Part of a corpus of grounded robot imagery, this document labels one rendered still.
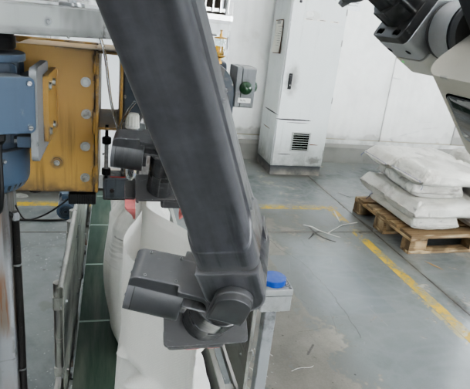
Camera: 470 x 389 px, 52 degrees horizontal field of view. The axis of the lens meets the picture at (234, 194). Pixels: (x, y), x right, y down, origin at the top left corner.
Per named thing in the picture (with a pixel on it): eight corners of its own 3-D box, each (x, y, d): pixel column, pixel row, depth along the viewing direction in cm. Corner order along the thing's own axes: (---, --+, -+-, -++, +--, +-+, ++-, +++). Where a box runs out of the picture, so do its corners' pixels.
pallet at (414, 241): (539, 250, 379) (545, 233, 374) (407, 254, 345) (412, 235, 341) (466, 210, 453) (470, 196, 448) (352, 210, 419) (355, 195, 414)
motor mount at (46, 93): (47, 163, 86) (45, 69, 80) (7, 162, 84) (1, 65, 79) (62, 127, 111) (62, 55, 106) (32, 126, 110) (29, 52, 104)
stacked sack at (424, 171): (500, 192, 345) (506, 172, 340) (419, 190, 328) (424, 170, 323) (461, 174, 383) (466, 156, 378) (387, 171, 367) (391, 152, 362)
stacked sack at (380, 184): (454, 201, 391) (459, 185, 386) (383, 203, 371) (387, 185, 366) (421, 184, 429) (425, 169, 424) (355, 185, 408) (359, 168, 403)
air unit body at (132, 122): (143, 186, 106) (147, 116, 101) (121, 185, 105) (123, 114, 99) (143, 179, 110) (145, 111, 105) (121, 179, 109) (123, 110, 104)
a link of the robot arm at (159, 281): (257, 304, 42) (264, 228, 48) (128, 272, 41) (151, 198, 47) (222, 359, 51) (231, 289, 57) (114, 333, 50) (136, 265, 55)
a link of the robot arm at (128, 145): (180, 129, 82) (182, 107, 90) (111, 118, 81) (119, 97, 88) (171, 187, 89) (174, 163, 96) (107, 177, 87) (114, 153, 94)
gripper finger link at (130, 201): (123, 204, 105) (125, 175, 98) (157, 204, 107) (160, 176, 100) (123, 229, 101) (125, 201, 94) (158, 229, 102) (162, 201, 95)
